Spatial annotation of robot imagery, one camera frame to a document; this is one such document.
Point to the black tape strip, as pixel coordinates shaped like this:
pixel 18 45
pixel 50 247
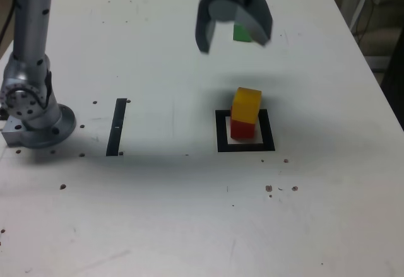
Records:
pixel 116 125

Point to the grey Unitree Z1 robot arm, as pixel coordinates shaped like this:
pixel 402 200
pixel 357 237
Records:
pixel 31 109

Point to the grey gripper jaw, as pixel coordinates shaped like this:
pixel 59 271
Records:
pixel 259 21

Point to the black tape square outline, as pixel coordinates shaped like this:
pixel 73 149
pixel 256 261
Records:
pixel 221 146

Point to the red cube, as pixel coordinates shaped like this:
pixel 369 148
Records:
pixel 242 130

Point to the green cube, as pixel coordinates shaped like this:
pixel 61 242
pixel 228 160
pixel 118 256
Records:
pixel 240 34

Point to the yellow cube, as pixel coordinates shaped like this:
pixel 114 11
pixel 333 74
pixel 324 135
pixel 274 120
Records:
pixel 246 106

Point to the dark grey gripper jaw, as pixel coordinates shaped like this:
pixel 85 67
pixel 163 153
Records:
pixel 202 31

